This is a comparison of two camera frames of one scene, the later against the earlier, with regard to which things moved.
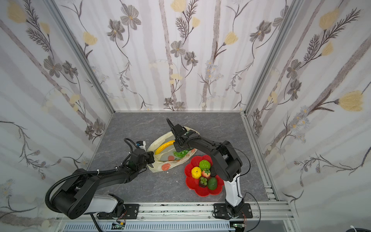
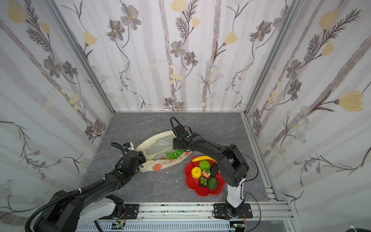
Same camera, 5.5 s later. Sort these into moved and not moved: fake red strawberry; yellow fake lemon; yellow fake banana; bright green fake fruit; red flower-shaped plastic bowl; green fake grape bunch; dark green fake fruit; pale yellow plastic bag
Moved: green fake grape bunch; yellow fake banana; pale yellow plastic bag
Not moved: yellow fake lemon; dark green fake fruit; bright green fake fruit; fake red strawberry; red flower-shaped plastic bowl
